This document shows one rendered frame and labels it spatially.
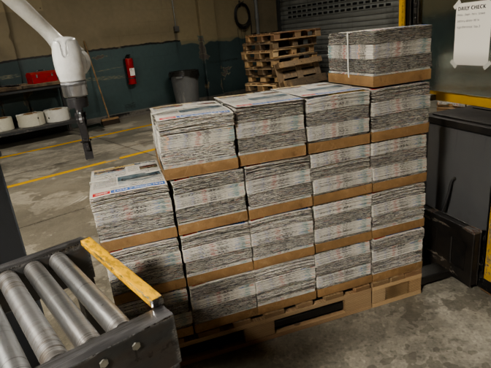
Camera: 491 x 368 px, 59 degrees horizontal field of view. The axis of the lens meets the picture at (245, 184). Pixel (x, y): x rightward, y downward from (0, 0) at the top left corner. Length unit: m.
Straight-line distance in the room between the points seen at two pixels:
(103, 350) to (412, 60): 1.61
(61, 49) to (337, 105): 1.05
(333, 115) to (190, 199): 0.67
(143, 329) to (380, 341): 1.38
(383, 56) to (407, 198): 0.65
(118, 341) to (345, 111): 1.29
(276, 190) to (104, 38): 7.18
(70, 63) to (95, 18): 6.98
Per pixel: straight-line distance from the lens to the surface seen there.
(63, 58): 1.69
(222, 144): 1.64
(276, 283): 1.95
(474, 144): 2.49
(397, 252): 2.22
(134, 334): 0.91
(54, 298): 1.11
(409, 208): 2.16
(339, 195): 1.91
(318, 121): 1.79
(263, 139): 1.70
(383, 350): 2.06
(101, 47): 8.65
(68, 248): 1.34
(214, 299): 1.89
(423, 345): 2.11
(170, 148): 1.62
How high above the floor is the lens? 1.32
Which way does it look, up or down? 19 degrees down
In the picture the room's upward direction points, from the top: 6 degrees counter-clockwise
